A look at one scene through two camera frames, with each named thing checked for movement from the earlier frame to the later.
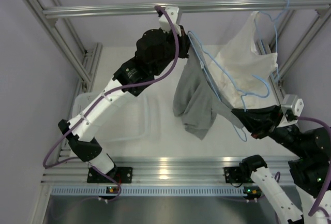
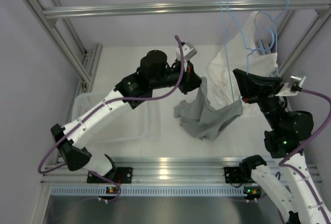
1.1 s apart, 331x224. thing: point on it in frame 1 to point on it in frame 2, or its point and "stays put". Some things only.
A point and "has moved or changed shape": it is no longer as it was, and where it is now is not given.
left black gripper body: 169,44 to 184,83
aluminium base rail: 197,169 stays put
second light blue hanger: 274,20 stays put
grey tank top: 197,102 has moved or changed shape
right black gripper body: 259,129 to 257,93
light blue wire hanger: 190,33 to 270,17
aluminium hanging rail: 313,4 stays put
